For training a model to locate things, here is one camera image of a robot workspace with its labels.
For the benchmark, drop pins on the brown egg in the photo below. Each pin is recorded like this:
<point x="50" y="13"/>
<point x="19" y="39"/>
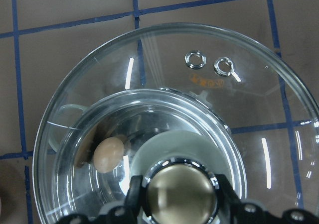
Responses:
<point x="108" y="154"/>

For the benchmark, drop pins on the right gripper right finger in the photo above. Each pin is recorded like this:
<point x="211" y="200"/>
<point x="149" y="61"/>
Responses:
<point x="226" y="196"/>

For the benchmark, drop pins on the mint green steel pot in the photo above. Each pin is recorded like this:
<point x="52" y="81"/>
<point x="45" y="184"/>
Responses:
<point x="158" y="128"/>

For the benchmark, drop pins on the glass pot lid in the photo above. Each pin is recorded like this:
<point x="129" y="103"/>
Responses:
<point x="271" y="116"/>

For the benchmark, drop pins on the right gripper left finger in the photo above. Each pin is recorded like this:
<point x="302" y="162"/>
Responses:
<point x="136" y="199"/>

